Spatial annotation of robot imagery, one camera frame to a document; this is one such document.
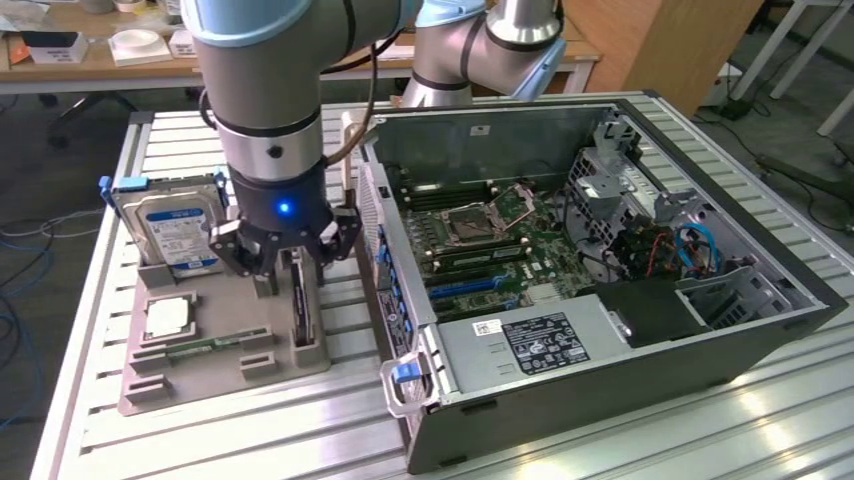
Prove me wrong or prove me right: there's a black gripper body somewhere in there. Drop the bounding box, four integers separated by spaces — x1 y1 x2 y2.
230 167 336 252

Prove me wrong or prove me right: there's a blue wire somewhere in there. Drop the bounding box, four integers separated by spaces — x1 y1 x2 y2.
674 224 726 274

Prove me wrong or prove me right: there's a white paper stack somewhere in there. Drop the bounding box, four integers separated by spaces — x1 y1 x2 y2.
363 29 416 61

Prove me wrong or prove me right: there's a red wire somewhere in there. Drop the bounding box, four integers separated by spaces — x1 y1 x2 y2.
647 227 670 279

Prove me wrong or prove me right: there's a white labelled cardboard box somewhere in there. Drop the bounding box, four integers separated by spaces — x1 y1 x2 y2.
167 28 199 59

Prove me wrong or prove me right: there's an installed RAM stick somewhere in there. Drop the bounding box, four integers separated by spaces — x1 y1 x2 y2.
432 239 530 274

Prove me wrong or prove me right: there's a wooden cabinet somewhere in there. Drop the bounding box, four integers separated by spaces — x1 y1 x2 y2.
563 0 766 116

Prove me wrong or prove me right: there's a wooden desk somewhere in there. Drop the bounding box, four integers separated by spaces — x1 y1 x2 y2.
318 29 602 109
0 0 206 96

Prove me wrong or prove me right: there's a metal socket cover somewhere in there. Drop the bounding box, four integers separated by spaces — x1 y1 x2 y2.
490 182 540 231

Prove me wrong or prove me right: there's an open black PC case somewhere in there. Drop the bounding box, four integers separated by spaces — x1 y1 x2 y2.
339 97 850 476

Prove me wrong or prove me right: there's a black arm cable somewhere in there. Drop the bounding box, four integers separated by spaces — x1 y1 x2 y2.
318 27 419 169

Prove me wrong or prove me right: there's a silver CPU chip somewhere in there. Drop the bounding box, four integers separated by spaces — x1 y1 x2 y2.
144 298 192 339

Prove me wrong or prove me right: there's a small silver chipset heatsink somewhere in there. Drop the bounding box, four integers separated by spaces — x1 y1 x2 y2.
526 284 568 307

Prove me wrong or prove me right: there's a hard disk in blue caddy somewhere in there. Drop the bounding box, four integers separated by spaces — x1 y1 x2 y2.
97 169 232 275

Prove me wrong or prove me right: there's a green motherboard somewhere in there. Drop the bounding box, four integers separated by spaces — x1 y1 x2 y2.
386 164 602 324

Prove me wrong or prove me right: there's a grey power supply unit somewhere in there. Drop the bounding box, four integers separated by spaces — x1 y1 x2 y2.
436 294 633 394

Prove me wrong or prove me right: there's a grey parts rack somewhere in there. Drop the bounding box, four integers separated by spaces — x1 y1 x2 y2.
117 202 334 417

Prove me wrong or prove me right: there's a blue expansion slot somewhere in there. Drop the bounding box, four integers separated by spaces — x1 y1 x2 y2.
424 276 503 301

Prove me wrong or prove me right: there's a white table frame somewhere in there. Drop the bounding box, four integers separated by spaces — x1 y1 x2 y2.
730 0 854 136

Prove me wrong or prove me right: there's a CPU socket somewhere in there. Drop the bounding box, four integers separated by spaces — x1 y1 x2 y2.
444 202 508 246

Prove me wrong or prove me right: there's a black office chair base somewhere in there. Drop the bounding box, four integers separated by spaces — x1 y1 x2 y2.
36 91 139 150

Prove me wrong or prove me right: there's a blue floor cable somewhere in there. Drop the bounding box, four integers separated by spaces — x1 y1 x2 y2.
0 234 55 431

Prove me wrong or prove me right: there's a grey metal disk bay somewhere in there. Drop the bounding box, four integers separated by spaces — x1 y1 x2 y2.
673 264 799 331

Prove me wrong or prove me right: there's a white square box round hole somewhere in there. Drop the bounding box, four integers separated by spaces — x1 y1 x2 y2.
108 28 174 67

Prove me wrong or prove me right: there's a white power box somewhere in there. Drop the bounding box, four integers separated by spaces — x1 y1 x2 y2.
706 63 746 109

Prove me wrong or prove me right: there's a graphics card with metal bracket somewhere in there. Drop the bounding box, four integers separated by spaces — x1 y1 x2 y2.
276 247 322 349

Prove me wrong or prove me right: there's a white floor cable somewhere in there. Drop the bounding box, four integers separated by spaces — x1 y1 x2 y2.
0 209 108 239

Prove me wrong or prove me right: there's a green RAM stick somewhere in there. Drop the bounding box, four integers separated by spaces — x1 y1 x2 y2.
164 329 252 359

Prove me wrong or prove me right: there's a white box black lid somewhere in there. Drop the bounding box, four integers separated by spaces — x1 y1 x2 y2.
19 30 89 65

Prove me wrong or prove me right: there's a perforated metal drive cage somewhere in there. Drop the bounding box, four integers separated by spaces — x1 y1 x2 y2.
564 144 669 251

